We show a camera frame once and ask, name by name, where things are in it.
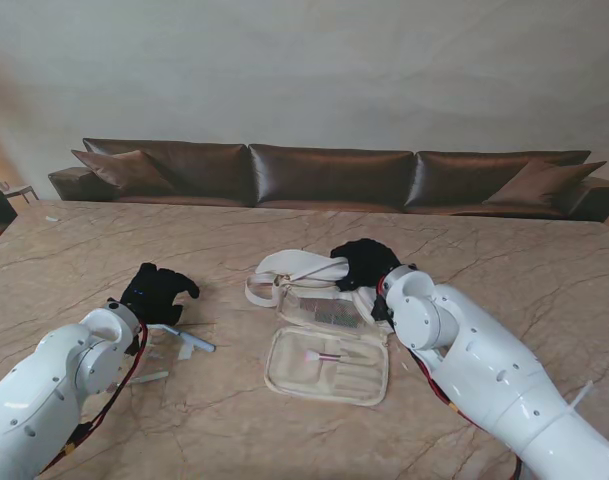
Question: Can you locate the brown sofa pillow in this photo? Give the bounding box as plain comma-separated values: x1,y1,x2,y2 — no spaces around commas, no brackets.
483,158,608,206
71,148,178,196

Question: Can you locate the cream white cosmetics bag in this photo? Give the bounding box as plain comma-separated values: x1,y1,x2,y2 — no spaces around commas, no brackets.
244,248,393,407

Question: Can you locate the brown leather sofa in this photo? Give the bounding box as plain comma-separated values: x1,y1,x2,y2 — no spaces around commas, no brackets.
47,137,609,224

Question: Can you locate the purple eyeshadow palette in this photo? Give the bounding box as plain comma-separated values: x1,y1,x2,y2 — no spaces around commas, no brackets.
308,299,358,326

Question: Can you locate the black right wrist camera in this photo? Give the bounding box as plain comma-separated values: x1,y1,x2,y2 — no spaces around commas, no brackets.
371,294,394,324

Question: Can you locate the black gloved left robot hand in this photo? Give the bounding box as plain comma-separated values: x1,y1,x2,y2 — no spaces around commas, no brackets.
118,262,201,326

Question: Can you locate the red black right arm cable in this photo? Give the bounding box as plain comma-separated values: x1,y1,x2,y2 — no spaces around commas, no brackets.
407,344,525,480

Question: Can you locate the grey side chair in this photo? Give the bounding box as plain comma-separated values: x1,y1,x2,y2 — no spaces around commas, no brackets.
0,175,38,204

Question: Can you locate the red black left arm cable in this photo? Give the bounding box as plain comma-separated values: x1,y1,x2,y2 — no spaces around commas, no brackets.
38,322,150,475

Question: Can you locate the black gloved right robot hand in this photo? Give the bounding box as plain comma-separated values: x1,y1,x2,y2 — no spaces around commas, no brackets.
330,238,403,294

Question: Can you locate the silver handled makeup brush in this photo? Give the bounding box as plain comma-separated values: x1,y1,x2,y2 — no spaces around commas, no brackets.
128,370,170,385

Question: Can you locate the blue handled makeup brush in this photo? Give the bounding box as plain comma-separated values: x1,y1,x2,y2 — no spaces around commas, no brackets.
148,323,217,353

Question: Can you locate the white zip tie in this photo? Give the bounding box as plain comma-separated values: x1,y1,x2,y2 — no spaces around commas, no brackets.
570,380,596,417

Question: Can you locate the pink makeup brush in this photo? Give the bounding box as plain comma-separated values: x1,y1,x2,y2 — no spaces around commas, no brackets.
303,349,343,365

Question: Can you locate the red black arm cable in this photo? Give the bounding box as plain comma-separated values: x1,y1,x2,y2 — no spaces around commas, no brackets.
38,322,150,475
407,344,525,480

